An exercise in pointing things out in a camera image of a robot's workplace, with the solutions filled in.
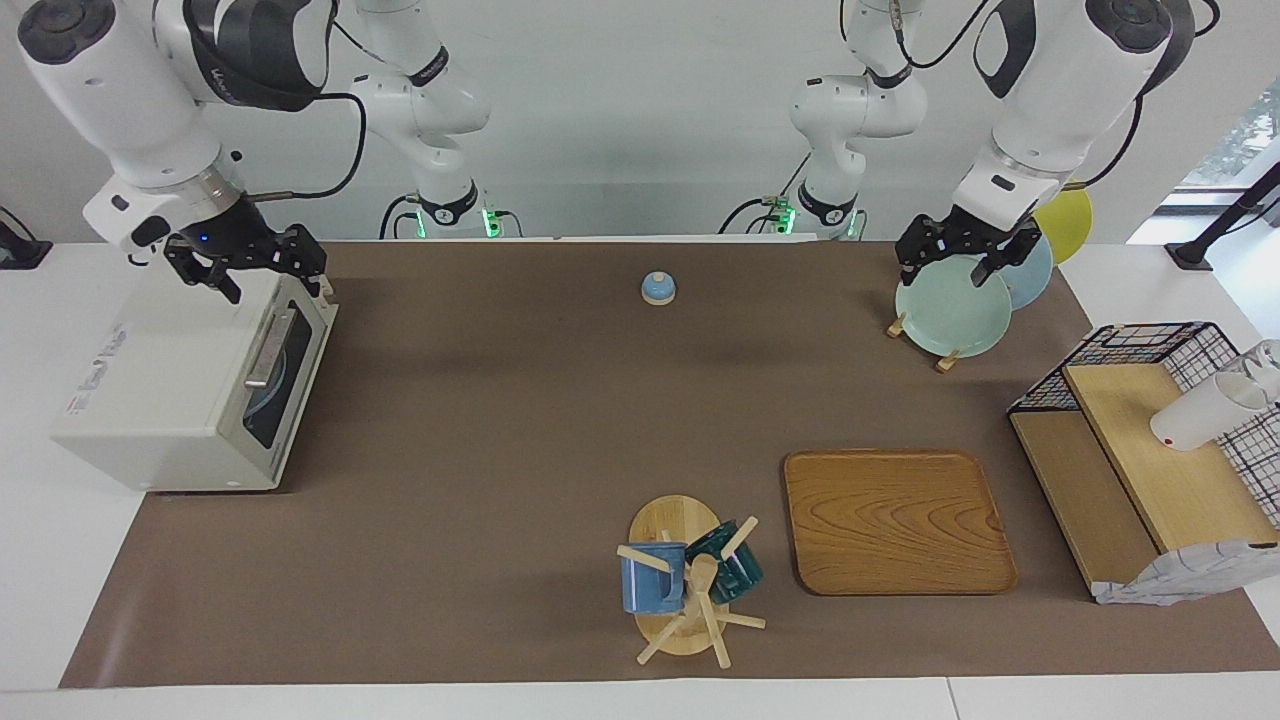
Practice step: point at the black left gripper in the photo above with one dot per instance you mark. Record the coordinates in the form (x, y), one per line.
(965, 240)

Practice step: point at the wooden mug tree stand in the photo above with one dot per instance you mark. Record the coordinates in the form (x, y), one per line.
(672, 520)

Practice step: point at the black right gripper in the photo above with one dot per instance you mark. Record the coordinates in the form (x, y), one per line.
(250, 245)

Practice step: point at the light blue serving plate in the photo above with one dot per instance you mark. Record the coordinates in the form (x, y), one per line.
(265, 400)

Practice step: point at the wooden rectangular tray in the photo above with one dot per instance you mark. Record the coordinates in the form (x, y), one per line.
(900, 520)

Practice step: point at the wooden shelf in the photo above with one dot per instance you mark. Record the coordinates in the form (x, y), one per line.
(1170, 490)

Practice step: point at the white cup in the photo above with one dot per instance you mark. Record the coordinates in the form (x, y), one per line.
(1200, 415)

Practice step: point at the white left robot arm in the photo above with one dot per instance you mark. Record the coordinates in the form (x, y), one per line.
(1050, 90)

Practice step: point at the clear glass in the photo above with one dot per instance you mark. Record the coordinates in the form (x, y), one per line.
(1268, 365)

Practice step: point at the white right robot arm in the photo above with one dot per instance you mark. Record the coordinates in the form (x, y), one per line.
(110, 90)

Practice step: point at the black desk clamp mount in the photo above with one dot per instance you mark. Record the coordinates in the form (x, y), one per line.
(20, 250)

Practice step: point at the light blue racked plate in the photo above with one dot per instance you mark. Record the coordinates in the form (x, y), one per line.
(1030, 280)

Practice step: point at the yellow plate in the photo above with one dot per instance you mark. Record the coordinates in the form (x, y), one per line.
(1068, 225)

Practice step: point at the wooden plate rack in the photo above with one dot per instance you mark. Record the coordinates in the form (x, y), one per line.
(947, 361)

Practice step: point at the pale green plate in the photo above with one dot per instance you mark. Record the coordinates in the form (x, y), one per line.
(950, 315)

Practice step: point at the blue mug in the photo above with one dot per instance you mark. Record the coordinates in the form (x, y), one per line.
(650, 585)

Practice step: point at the brown table mat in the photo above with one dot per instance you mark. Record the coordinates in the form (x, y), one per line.
(500, 450)

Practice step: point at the black slanted monitor stand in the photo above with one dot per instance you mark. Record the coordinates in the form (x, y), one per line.
(1225, 220)

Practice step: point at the white marbled cloth liner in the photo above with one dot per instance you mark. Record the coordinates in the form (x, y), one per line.
(1180, 575)

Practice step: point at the beige toaster oven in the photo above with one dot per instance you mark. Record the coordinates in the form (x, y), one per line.
(160, 380)

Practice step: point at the dark green mug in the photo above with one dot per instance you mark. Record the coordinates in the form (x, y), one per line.
(735, 570)

